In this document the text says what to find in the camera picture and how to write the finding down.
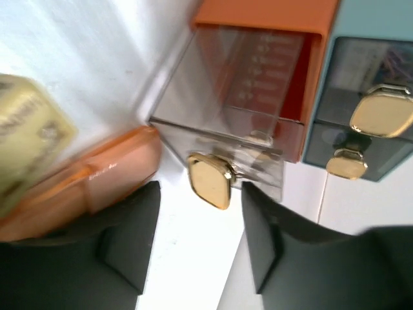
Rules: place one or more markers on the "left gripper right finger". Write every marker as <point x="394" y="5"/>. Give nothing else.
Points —
<point x="298" y="264"/>

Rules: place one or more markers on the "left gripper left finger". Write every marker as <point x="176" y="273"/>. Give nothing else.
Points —
<point x="96" y="262"/>

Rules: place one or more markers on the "orange highlighter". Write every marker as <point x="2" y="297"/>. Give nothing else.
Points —
<point x="92" y="182"/>

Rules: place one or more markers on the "teal orange drawer box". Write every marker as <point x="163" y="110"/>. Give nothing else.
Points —
<point x="262" y="83"/>

